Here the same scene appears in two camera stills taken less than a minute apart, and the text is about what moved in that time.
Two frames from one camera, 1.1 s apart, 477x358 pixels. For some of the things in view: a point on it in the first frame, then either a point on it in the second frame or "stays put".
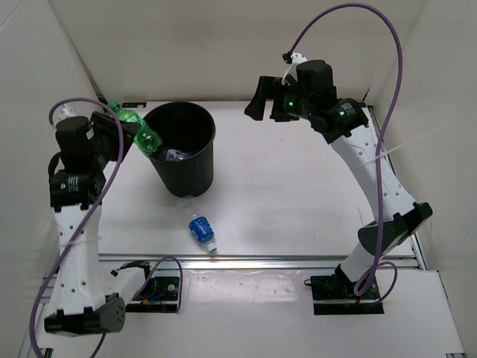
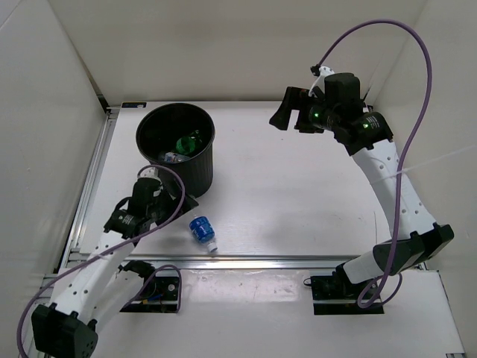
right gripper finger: x=264 y=92 -> x=281 y=118
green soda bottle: x=144 y=137 -> x=186 y=145
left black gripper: x=108 y=121 -> x=174 y=203
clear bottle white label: x=176 y=155 stays put
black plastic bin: x=184 y=159 stays put
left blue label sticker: x=133 y=105 stays put
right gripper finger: x=279 y=112 -> x=305 y=123
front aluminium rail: x=399 y=262 stays put
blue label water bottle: x=203 y=230 stays put
